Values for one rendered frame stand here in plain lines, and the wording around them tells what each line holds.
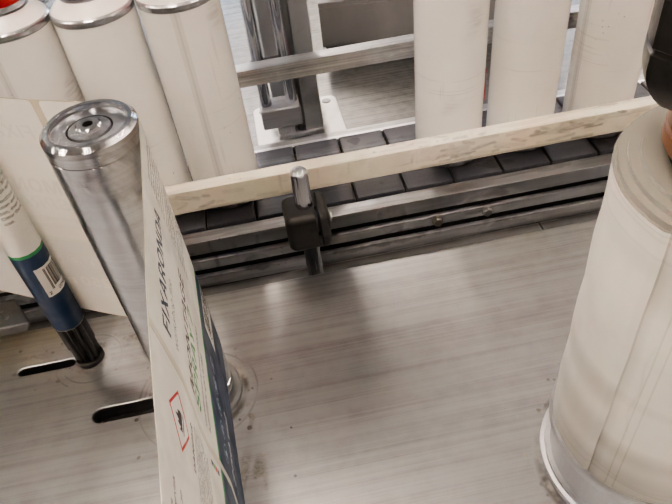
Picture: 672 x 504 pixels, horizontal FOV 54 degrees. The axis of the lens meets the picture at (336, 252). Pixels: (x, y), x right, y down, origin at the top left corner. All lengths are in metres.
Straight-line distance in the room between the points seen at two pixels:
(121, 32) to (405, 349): 0.26
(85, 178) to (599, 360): 0.21
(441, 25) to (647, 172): 0.26
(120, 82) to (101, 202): 0.19
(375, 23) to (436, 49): 0.31
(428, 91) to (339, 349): 0.20
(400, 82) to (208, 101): 0.32
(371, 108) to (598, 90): 0.24
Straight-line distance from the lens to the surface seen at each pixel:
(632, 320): 0.24
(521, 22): 0.49
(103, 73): 0.45
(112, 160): 0.26
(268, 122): 0.58
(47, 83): 0.46
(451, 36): 0.46
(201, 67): 0.44
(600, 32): 0.52
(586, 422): 0.30
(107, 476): 0.39
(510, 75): 0.51
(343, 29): 0.77
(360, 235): 0.50
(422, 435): 0.37
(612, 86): 0.54
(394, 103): 0.69
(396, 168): 0.49
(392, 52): 0.52
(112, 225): 0.28
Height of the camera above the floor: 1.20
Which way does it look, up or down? 44 degrees down
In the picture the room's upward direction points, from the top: 8 degrees counter-clockwise
